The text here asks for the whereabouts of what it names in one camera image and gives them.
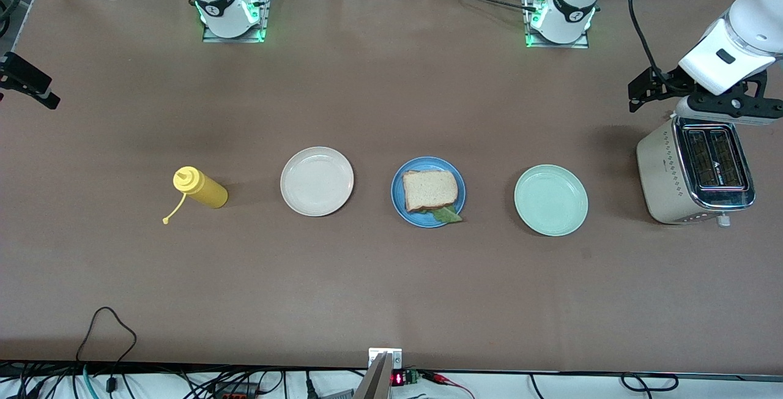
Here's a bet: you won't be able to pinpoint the black floor cable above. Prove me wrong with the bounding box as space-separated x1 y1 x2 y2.
529 373 680 395

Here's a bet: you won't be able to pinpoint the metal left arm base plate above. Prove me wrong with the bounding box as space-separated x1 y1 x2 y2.
523 0 591 50

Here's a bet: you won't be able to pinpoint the blue round plate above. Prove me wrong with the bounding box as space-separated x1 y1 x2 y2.
391 156 467 229

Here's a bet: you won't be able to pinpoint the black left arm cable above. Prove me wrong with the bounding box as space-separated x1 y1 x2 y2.
628 0 670 80

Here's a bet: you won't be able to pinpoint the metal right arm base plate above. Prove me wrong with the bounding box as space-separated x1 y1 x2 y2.
202 0 273 43

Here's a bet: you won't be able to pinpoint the pale green round plate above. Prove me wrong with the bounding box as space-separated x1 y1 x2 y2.
514 165 589 237

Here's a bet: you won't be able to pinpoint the brown bread slice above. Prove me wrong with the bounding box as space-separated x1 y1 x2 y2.
402 170 459 214

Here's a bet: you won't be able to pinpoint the beige chrome toaster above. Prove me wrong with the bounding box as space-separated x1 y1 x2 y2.
636 110 756 228

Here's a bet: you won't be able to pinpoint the grey slanted metal bar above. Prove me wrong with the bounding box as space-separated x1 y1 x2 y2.
354 353 392 399

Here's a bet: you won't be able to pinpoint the yellow squeeze bottle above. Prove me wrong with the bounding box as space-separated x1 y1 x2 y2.
162 166 229 225

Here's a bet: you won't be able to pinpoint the red black clip leads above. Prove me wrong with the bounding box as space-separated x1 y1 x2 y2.
422 371 477 399

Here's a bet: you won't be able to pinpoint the white round plate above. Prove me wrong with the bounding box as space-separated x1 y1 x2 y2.
280 146 355 217

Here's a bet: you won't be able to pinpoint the black cable tangle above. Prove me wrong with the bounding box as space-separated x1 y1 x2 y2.
0 359 288 399

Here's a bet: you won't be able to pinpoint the thin black looped cable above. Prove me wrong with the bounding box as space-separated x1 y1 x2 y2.
75 307 138 393

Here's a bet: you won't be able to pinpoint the green lettuce leaf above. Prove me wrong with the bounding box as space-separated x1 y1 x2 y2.
422 205 464 225

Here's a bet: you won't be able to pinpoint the small metal table bracket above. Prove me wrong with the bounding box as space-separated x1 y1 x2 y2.
368 348 403 370

